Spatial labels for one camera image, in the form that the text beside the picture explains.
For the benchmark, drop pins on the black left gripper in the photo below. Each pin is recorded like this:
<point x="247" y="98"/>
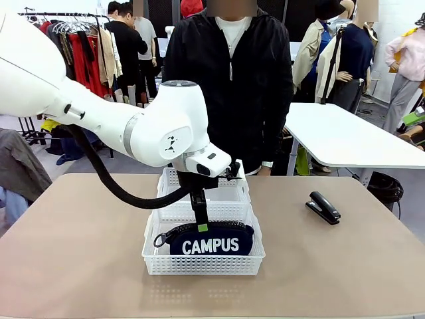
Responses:
<point x="199" y="184"/>

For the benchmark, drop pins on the navy CAMPUS pencil case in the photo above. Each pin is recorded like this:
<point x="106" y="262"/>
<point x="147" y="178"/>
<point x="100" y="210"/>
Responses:
<point x="209" y="244"/>

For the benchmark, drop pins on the black stapler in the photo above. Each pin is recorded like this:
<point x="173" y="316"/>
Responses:
<point x="323" y="207"/>

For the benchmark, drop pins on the person's left forearm black sleeve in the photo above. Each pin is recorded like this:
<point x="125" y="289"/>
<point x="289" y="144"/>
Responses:
<point x="280" y="129"/>

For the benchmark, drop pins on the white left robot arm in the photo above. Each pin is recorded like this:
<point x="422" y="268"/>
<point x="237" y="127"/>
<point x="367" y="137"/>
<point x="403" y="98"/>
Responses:
<point x="33" y="73"/>

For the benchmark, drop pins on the person's left hand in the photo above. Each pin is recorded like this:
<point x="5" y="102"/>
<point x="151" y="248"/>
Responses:
<point x="265" y="171"/>

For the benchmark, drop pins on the small white perforated plastic basket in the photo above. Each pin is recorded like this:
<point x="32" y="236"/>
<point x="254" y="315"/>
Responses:
<point x="232" y="196"/>

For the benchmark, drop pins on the large white perforated plastic basket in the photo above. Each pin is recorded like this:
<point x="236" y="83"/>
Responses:
<point x="199" y="266"/>

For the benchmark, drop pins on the white rounded table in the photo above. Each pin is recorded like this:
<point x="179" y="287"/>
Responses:
<point x="338" y="133"/>

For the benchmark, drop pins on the silver wristwatch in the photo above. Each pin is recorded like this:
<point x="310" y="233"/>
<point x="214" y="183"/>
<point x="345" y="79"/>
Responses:
<point x="267" y="164"/>

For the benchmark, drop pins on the mannequin in navy shirt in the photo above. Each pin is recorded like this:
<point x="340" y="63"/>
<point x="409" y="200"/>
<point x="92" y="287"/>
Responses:
<point x="355" y="50"/>

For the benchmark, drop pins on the green bag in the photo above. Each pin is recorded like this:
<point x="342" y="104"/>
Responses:
<point x="303" y="163"/>

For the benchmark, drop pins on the mannequin in beige coat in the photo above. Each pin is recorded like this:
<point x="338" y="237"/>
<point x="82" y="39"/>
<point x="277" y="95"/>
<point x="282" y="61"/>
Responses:
<point x="308" y="60"/>

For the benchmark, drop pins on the brown cardboard tube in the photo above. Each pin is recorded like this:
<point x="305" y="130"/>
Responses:
<point x="143" y="98"/>

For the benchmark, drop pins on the person in black jacket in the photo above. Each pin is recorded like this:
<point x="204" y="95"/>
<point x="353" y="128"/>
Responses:
<point x="252" y="93"/>

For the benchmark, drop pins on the tall grey cardboard tube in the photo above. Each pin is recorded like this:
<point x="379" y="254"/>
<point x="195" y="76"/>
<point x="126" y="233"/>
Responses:
<point x="131" y="94"/>

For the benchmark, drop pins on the blue denim garment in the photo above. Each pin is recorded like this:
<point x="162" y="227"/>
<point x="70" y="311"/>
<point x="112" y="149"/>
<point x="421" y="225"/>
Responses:
<point x="68" y="149"/>

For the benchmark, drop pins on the yellow cloth item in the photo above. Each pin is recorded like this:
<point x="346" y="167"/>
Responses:
<point x="50" y="125"/>

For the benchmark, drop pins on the beige hanging garment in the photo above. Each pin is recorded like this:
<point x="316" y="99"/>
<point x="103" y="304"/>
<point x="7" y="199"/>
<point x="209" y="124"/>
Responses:
<point x="108" y="56"/>

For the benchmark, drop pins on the long red dress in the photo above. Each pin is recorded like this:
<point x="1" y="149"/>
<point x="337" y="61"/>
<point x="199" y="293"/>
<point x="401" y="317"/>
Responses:
<point x="89" y="66"/>

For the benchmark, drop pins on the background person grey shirt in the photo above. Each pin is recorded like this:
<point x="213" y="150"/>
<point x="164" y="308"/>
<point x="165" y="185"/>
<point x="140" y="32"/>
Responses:
<point x="147" y="36"/>

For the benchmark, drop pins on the grey draped cloth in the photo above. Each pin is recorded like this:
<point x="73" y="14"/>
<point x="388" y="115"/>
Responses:
<point x="20" y="169"/>

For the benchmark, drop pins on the background person black shirt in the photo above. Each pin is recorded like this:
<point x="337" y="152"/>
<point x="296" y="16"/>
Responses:
<point x="124" y="43"/>

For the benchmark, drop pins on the light blue draped cloth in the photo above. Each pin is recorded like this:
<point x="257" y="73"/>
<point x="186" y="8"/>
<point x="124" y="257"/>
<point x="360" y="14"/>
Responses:
<point x="11" y="209"/>

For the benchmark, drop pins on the black hanging scarf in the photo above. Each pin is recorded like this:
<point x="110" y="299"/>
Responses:
<point x="87" y="50"/>

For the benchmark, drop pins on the red hat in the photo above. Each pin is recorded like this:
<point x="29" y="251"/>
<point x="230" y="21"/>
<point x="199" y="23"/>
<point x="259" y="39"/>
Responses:
<point x="192" y="8"/>

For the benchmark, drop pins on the grey hanging jacket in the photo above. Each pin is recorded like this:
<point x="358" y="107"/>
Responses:
<point x="56" y="36"/>

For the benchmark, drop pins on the black metal clothes rack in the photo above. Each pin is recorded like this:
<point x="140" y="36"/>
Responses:
<point x="66" y="15"/>

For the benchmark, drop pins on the red hanging coat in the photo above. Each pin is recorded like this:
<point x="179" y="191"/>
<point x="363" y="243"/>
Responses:
<point x="44" y="27"/>

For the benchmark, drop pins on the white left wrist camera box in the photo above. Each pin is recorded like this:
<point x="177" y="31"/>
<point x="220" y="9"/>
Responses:
<point x="234" y="169"/>

